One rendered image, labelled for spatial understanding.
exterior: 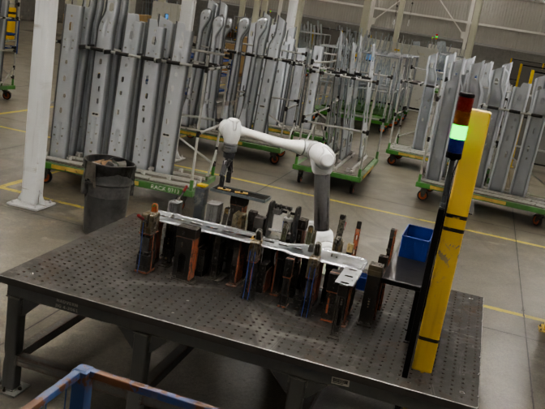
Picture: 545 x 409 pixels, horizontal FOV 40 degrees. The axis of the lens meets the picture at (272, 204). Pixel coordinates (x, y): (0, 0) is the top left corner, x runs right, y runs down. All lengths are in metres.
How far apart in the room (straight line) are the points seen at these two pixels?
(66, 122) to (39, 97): 1.12
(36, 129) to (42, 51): 0.77
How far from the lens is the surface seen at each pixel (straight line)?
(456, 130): 3.36
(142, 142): 8.69
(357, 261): 4.25
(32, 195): 7.92
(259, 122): 11.95
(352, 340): 3.97
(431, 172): 11.07
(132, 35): 8.96
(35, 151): 7.80
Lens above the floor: 2.28
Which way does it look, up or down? 14 degrees down
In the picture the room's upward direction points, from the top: 9 degrees clockwise
